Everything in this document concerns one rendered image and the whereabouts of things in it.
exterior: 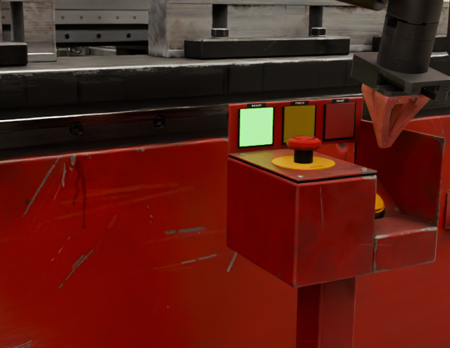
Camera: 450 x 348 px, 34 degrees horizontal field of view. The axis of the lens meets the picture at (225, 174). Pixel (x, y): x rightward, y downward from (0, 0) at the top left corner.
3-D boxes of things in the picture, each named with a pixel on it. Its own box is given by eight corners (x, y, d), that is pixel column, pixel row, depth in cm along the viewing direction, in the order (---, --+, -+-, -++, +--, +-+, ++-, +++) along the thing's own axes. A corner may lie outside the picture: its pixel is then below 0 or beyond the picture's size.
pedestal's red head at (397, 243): (293, 289, 79) (299, 122, 76) (224, 247, 93) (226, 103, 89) (436, 262, 88) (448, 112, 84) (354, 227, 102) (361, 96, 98)
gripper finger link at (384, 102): (382, 128, 93) (397, 56, 89) (419, 152, 87) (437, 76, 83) (337, 133, 90) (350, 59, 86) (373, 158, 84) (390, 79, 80)
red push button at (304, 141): (297, 172, 83) (299, 141, 82) (279, 166, 86) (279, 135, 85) (327, 170, 85) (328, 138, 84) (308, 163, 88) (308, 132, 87)
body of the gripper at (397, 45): (392, 65, 90) (405, 4, 86) (451, 94, 82) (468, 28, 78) (348, 68, 87) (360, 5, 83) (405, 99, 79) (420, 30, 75)
